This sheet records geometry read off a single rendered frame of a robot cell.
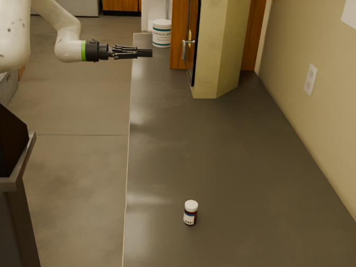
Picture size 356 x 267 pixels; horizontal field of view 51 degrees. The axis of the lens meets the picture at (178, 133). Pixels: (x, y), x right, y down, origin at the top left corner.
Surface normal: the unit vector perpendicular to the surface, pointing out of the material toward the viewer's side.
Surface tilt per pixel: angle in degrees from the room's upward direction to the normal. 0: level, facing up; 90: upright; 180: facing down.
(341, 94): 90
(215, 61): 90
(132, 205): 6
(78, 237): 0
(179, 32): 90
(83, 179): 0
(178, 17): 90
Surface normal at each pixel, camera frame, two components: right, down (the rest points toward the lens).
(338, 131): -0.99, 0.00
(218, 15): 0.08, 0.53
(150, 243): 0.06, -0.85
